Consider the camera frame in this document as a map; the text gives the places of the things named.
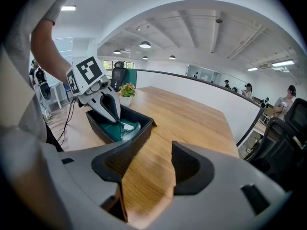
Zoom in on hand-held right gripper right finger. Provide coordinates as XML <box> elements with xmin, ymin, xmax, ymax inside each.
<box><xmin>171</xmin><ymin>140</ymin><xmax>293</xmax><ymax>217</ymax></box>

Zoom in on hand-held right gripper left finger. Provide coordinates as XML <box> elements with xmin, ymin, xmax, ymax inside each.
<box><xmin>57</xmin><ymin>139</ymin><xmax>134</xmax><ymax>223</ymax></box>

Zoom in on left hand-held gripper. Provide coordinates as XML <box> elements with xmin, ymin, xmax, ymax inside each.
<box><xmin>66</xmin><ymin>56</ymin><xmax>122</xmax><ymax>125</ymax></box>

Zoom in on person's left forearm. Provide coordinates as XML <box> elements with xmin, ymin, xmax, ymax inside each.
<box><xmin>30</xmin><ymin>19</ymin><xmax>73</xmax><ymax>86</ymax></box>

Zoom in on green tissue pack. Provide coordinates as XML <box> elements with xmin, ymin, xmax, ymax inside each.
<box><xmin>99</xmin><ymin>119</ymin><xmax>142</xmax><ymax>142</ymax></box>

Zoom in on small potted flower plant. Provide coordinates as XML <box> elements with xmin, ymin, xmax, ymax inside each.
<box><xmin>118</xmin><ymin>82</ymin><xmax>138</xmax><ymax>107</ymax></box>

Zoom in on green partition panel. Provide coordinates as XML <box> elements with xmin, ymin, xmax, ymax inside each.
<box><xmin>124</xmin><ymin>68</ymin><xmax>138</xmax><ymax>90</ymax></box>

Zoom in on black rectangular box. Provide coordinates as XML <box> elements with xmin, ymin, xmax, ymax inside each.
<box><xmin>85</xmin><ymin>104</ymin><xmax>158</xmax><ymax>164</ymax></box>

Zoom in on large paned window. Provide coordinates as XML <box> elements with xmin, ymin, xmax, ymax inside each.
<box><xmin>103</xmin><ymin>60</ymin><xmax>135</xmax><ymax>70</ymax></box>

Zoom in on white desk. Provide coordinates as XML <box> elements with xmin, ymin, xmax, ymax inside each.
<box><xmin>48</xmin><ymin>82</ymin><xmax>64</xmax><ymax>110</ymax></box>

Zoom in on person's black trousers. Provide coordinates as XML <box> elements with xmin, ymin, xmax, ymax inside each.
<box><xmin>45</xmin><ymin>123</ymin><xmax>65</xmax><ymax>152</ymax></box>

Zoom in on white partition panel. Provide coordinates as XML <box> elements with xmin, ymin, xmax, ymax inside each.
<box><xmin>136</xmin><ymin>69</ymin><xmax>264</xmax><ymax>147</ymax></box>

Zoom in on black mesh office chair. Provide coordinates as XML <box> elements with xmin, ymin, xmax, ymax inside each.
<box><xmin>244</xmin><ymin>98</ymin><xmax>307</xmax><ymax>194</ymax></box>

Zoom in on person's grey shirt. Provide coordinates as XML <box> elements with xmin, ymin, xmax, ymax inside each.
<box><xmin>0</xmin><ymin>0</ymin><xmax>76</xmax><ymax>153</ymax></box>

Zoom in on ceiling air conditioner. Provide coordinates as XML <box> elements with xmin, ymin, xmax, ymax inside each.
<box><xmin>257</xmin><ymin>61</ymin><xmax>274</xmax><ymax>70</ymax></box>

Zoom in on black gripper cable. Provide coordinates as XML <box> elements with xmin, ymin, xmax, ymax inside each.
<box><xmin>57</xmin><ymin>97</ymin><xmax>80</xmax><ymax>151</ymax></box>

